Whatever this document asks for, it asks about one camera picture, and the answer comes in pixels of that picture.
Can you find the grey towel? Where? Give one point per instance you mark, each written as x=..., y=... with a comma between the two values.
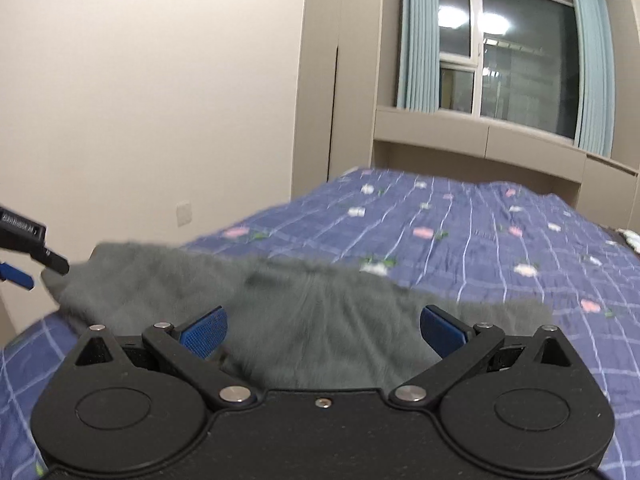
x=320, y=320

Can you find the white patterned cloth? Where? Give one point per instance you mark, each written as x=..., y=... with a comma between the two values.
x=631, y=240

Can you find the blue floral checked bed quilt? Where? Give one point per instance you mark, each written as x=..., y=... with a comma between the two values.
x=490, y=250

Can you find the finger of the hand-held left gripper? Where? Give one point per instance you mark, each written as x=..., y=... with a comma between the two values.
x=15, y=275
x=36, y=244

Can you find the white wall socket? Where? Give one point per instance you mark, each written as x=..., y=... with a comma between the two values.
x=184, y=213

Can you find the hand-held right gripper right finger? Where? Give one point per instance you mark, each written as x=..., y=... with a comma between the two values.
x=442, y=335

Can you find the light blue curtain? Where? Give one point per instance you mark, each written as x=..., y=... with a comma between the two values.
x=417, y=35
x=595, y=70

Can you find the glass window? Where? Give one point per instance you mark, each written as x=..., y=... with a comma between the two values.
x=520, y=60

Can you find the beige wardrobe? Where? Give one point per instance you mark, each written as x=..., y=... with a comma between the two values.
x=350, y=70

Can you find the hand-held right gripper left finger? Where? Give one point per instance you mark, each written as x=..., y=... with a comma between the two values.
x=204, y=336

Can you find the beige window sill cabinet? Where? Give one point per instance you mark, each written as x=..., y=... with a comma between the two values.
x=450, y=135

